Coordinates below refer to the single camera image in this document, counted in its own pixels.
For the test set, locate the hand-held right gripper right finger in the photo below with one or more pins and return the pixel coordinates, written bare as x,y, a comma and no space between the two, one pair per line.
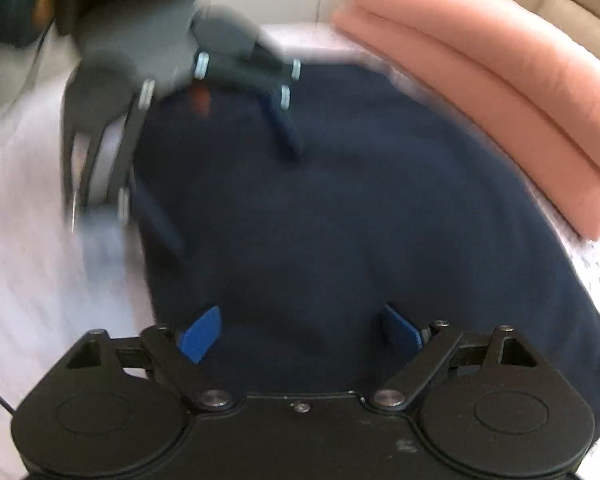
402,332

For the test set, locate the floral quilted bedspread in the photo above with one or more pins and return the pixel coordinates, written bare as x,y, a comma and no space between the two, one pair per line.
35,285

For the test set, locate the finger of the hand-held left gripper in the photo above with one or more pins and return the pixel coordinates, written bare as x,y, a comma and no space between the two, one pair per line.
285,115
127,160

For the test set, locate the pink pillow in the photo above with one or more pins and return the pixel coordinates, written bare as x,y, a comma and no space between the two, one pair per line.
480,110
505,45

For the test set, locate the navy hoodie with white stripes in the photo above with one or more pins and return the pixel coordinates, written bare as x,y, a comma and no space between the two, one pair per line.
355,220

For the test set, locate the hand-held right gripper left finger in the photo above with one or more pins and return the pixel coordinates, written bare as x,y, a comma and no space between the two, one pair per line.
200,336

